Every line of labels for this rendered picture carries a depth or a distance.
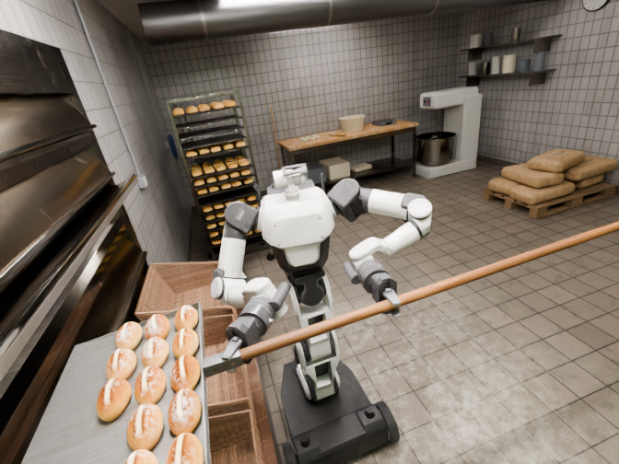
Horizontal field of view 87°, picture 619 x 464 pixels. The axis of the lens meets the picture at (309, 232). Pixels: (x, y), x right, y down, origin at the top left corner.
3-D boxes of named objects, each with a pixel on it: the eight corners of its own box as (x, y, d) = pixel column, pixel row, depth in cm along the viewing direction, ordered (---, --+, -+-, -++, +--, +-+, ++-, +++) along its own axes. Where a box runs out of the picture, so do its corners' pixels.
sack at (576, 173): (577, 183, 375) (578, 170, 369) (547, 177, 407) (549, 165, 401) (618, 170, 386) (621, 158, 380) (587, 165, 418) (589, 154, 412)
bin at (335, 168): (331, 180, 532) (329, 166, 522) (320, 174, 576) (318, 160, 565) (350, 176, 541) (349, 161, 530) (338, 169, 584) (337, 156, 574)
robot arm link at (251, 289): (257, 290, 94) (235, 290, 104) (274, 313, 96) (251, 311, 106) (271, 275, 98) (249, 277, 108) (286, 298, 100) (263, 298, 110)
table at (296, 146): (297, 204, 515) (288, 148, 476) (286, 191, 585) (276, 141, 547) (418, 176, 563) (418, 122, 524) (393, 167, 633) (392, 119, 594)
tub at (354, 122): (345, 133, 522) (344, 120, 513) (336, 131, 560) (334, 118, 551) (370, 129, 531) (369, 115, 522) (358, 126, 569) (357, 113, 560)
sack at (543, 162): (559, 175, 363) (563, 161, 356) (525, 169, 391) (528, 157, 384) (585, 162, 390) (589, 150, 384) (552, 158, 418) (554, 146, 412)
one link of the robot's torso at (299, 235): (264, 250, 154) (248, 179, 138) (334, 238, 155) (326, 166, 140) (264, 287, 127) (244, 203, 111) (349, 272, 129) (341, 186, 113)
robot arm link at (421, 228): (395, 261, 114) (440, 232, 115) (394, 248, 105) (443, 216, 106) (378, 240, 120) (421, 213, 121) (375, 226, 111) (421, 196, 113)
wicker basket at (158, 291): (150, 354, 174) (132, 315, 162) (162, 296, 224) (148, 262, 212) (239, 328, 184) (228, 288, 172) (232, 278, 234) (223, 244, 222)
